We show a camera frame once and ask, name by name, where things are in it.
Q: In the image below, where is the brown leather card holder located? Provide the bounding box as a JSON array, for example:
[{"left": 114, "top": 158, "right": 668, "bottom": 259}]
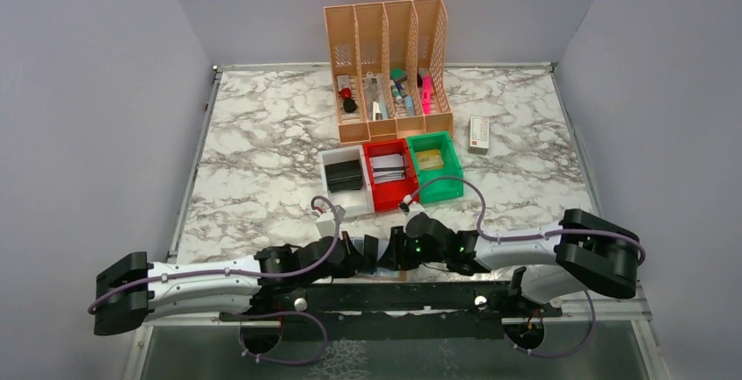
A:
[{"left": 351, "top": 236, "right": 407, "bottom": 282}]

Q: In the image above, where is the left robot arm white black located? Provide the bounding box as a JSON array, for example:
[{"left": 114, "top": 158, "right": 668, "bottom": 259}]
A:
[{"left": 88, "top": 233, "right": 388, "bottom": 336}]

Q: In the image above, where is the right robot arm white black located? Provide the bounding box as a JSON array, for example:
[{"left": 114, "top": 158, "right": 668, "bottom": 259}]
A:
[{"left": 377, "top": 206, "right": 646, "bottom": 316}]

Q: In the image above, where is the white card stack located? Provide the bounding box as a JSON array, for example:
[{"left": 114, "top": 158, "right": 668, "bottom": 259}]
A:
[{"left": 370, "top": 154, "right": 406, "bottom": 185}]

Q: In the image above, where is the gold card stack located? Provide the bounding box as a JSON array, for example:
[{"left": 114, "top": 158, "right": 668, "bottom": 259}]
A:
[{"left": 415, "top": 149, "right": 445, "bottom": 172}]

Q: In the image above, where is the black card stack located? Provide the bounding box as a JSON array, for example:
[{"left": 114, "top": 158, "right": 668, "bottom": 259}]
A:
[{"left": 324, "top": 159, "right": 364, "bottom": 193}]

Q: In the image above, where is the red plastic bin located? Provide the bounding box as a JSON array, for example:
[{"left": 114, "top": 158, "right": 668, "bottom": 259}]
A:
[{"left": 362, "top": 139, "right": 418, "bottom": 213}]

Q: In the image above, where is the white plastic bin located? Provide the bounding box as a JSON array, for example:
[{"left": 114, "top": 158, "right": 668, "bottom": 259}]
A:
[{"left": 318, "top": 145, "right": 374, "bottom": 217}]

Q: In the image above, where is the green plastic bin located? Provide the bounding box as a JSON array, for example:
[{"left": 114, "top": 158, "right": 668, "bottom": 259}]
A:
[{"left": 407, "top": 131, "right": 464, "bottom": 204}]

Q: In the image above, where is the white red small box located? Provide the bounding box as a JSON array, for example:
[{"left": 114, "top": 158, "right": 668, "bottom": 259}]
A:
[{"left": 468, "top": 116, "right": 490, "bottom": 155}]

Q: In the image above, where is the blue white marker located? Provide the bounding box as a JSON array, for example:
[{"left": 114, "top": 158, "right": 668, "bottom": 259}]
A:
[{"left": 403, "top": 95, "right": 416, "bottom": 116}]

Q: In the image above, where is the red black small object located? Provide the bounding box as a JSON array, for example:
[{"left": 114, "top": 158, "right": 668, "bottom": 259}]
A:
[{"left": 339, "top": 88, "right": 358, "bottom": 114}]

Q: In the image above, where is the pink highlighter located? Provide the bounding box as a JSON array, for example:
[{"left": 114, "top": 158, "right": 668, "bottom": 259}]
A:
[{"left": 419, "top": 74, "right": 433, "bottom": 115}]

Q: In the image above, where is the teal capped marker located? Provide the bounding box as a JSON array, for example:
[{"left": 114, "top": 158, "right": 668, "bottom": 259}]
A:
[{"left": 390, "top": 68, "right": 407, "bottom": 101}]

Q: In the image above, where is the peach desk file organizer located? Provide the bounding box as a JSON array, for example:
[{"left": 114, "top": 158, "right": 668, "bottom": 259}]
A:
[{"left": 324, "top": 0, "right": 454, "bottom": 146}]

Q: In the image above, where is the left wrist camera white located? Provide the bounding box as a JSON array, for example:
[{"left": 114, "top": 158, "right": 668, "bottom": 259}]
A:
[{"left": 315, "top": 206, "right": 346, "bottom": 240}]

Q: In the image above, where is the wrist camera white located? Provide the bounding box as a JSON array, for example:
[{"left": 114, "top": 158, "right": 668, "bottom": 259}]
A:
[
  {"left": 399, "top": 195, "right": 425, "bottom": 218},
  {"left": 315, "top": 206, "right": 346, "bottom": 240}
]

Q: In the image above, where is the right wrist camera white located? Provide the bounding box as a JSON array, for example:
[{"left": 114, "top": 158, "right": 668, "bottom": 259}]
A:
[{"left": 399, "top": 195, "right": 425, "bottom": 218}]

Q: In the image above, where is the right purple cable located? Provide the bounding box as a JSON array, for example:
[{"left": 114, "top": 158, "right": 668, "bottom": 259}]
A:
[{"left": 400, "top": 175, "right": 647, "bottom": 361}]

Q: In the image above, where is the purple cable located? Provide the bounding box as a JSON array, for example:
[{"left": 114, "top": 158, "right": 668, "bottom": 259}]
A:
[
  {"left": 400, "top": 175, "right": 647, "bottom": 361},
  {"left": 87, "top": 194, "right": 343, "bottom": 367}
]

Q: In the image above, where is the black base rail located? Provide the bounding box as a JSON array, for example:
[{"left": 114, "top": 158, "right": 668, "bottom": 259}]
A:
[{"left": 219, "top": 281, "right": 562, "bottom": 341}]

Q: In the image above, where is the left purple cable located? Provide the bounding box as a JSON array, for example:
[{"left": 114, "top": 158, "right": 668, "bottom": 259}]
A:
[{"left": 87, "top": 194, "right": 343, "bottom": 367}]

